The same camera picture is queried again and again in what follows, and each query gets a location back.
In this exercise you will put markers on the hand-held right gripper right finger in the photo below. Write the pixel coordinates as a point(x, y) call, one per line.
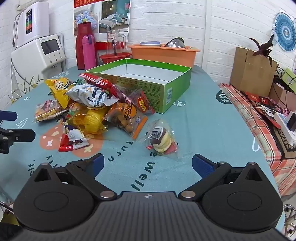
point(202, 165)

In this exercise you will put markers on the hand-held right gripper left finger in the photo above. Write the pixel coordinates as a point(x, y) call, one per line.
point(98, 162)

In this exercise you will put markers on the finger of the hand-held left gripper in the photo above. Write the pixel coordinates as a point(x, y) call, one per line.
point(20, 135)
point(8, 115)

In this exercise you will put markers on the clear biscuit packet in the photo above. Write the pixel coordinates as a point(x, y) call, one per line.
point(47, 111)

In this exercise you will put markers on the clear packet of yellow cakes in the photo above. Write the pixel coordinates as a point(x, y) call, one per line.
point(92, 119)

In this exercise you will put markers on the orange nut packet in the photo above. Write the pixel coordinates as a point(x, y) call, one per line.
point(124, 115)

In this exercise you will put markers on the green orange snack packet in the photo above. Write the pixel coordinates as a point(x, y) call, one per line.
point(73, 109)

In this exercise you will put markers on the clear bag of red dates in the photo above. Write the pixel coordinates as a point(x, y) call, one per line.
point(131, 97)

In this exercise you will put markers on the green cardboard box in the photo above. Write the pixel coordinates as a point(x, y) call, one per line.
point(138, 92)

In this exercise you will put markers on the red blue chocolate packet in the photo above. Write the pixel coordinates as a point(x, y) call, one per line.
point(74, 139)

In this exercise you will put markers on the teal printed tablecloth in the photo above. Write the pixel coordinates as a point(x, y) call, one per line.
point(208, 127)

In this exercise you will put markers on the yellow artificial flowers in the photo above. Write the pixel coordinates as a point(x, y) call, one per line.
point(32, 81)

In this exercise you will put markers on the wrapped brown white pastry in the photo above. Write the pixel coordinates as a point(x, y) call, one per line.
point(160, 139)

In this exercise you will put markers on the yellow snack packet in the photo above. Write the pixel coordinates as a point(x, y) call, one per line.
point(57, 89)

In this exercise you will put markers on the plaid cloth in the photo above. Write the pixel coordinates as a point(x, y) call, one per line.
point(252, 125)

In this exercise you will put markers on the silver white snack bag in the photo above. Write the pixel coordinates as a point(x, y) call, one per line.
point(90, 96)

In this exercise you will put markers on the white appliance with screen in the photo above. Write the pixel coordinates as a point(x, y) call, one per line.
point(46, 58)

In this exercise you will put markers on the red envelopes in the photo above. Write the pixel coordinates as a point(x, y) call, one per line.
point(256, 98)

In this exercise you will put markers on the black patterned mat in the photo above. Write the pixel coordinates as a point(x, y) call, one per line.
point(286, 143)

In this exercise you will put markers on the white power strip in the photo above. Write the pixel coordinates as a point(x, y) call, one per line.
point(281, 118)

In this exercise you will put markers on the white water purifier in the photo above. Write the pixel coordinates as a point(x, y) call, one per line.
point(34, 20)

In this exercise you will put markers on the red thermos jug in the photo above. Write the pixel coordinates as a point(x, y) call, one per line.
point(81, 46)

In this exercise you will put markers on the pink bottle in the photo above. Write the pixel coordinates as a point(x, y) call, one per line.
point(89, 53)

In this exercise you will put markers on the large cardboard box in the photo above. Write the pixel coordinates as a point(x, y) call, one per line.
point(249, 71)

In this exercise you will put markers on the red plastic basin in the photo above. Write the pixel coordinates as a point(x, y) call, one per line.
point(115, 58)

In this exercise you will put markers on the small cardboard box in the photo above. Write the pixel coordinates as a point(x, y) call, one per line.
point(282, 95)

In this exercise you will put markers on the dark stirring stick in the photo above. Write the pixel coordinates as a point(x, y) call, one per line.
point(114, 47)

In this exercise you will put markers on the orange plastic basin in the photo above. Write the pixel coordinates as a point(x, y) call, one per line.
point(161, 56)

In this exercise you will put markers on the clear glass pitcher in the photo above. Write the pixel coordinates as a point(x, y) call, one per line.
point(120, 39)

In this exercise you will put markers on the metal bowl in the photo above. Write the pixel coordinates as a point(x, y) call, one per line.
point(175, 42)

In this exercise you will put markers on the small light green box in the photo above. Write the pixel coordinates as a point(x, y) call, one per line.
point(290, 75)

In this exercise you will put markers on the blue lidded container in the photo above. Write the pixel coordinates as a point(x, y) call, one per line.
point(150, 43)

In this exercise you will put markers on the dark purple plant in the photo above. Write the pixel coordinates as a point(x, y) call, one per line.
point(263, 51)

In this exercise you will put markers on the wall poster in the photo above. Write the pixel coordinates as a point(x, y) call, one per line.
point(111, 16)

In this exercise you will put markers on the blue paper wall decoration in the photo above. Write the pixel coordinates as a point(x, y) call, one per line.
point(285, 30)

